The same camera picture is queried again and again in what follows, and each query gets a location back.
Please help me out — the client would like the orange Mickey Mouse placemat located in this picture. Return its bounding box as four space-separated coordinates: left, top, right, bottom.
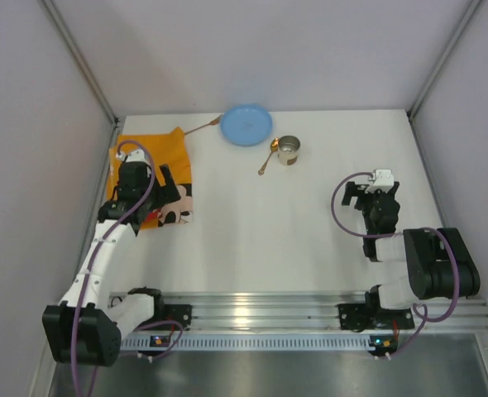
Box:
117 127 193 229

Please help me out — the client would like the gold fork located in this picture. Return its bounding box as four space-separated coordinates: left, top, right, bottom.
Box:
185 115 222 136

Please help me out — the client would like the blue plate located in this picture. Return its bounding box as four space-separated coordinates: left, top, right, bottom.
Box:
220 103 273 146

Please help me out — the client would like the gold spoon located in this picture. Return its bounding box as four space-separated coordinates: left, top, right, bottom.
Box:
257 137 279 176

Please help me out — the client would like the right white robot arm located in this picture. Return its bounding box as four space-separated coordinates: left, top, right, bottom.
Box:
331 176 481 323

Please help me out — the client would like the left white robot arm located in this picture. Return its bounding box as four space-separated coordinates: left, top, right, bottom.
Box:
42 160 179 366

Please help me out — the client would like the metal cup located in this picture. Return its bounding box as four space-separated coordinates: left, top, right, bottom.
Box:
277 135 301 166

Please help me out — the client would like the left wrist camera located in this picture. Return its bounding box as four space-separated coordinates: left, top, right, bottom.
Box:
115 149 150 165

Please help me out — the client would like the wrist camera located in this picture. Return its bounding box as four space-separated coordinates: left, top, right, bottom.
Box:
366 169 395 193
115 149 150 165

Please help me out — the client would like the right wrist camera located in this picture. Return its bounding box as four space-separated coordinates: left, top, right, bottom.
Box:
366 169 395 193

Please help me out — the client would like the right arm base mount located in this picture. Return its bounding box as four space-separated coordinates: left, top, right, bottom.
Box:
337 304 415 332

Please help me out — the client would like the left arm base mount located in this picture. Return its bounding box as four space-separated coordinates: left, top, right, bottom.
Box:
155 304 193 330

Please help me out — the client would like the slotted cable duct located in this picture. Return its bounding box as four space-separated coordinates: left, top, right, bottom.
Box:
121 333 376 352

